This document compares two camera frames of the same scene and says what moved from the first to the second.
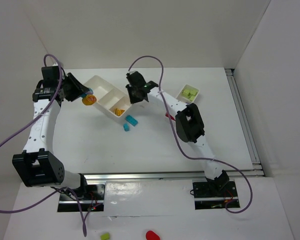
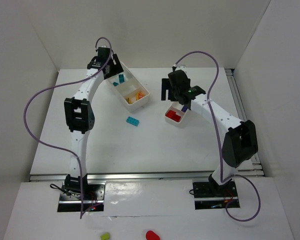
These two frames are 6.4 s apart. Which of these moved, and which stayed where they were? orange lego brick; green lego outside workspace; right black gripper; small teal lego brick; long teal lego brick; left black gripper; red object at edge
Moved: left black gripper; orange lego brick; small teal lego brick; right black gripper
Stayed: long teal lego brick; green lego outside workspace; red object at edge
